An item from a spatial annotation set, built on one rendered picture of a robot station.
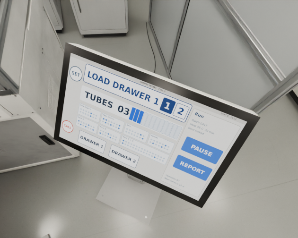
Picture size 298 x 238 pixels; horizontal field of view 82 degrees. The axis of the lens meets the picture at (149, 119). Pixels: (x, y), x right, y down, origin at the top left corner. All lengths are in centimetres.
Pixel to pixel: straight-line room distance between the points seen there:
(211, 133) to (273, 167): 159
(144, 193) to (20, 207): 93
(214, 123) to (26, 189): 155
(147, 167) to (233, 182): 131
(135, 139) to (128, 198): 103
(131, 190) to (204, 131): 112
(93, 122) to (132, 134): 12
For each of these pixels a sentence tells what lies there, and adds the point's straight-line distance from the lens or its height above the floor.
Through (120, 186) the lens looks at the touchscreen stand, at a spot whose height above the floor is 4.
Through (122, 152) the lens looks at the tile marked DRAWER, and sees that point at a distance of 53.
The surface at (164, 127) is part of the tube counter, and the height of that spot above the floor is 111.
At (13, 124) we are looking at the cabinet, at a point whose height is 71.
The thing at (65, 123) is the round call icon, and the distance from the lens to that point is 59.
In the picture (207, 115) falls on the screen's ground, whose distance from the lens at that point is 44.
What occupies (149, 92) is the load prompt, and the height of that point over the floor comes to 117.
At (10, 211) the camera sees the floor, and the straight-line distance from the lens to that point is 177.
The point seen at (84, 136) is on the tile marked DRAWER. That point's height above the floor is 101.
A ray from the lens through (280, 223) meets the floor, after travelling 193.
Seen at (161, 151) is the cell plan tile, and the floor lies 106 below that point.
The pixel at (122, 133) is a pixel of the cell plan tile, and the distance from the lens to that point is 50.
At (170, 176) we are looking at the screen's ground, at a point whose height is 101.
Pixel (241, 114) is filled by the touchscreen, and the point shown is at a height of 119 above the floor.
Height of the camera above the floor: 152
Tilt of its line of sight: 62 degrees down
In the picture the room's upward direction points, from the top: 10 degrees clockwise
